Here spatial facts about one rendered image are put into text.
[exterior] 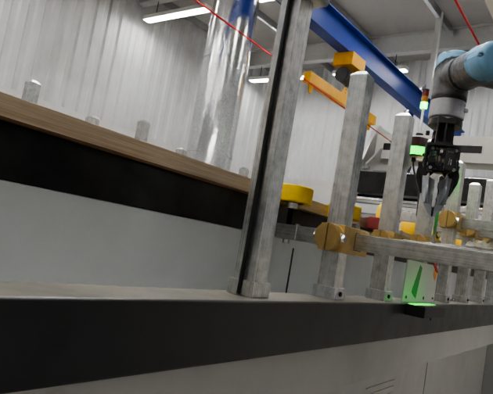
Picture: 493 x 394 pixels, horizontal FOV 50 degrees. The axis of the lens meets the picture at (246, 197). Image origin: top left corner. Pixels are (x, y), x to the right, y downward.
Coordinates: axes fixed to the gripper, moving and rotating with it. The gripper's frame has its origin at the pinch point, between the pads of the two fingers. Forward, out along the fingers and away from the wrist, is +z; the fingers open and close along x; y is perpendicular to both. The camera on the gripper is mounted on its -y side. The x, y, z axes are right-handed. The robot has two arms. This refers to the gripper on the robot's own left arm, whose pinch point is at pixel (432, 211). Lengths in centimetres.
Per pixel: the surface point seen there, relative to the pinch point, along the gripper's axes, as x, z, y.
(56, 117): -51, 2, 66
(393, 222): -7.9, 4.0, 2.8
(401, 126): -9.3, -17.9, 2.3
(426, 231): 0.5, 3.1, -20.8
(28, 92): -119, -20, -9
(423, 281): 1.6, 15.9, -20.4
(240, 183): -36.7, 2.9, 27.0
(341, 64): -95, -211, -484
